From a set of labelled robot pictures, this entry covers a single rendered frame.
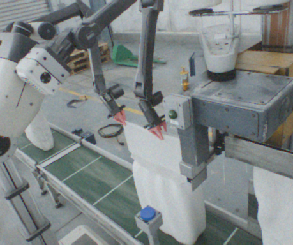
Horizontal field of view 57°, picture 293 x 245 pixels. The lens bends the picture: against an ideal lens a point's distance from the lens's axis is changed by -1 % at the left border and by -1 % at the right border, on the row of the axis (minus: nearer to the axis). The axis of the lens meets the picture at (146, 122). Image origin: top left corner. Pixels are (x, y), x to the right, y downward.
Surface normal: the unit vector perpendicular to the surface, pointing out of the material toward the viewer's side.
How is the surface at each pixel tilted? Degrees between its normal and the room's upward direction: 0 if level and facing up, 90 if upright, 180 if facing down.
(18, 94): 90
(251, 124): 90
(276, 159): 90
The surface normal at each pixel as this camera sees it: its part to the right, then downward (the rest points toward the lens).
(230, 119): -0.69, 0.43
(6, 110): 0.40, 0.72
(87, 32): 0.71, 0.24
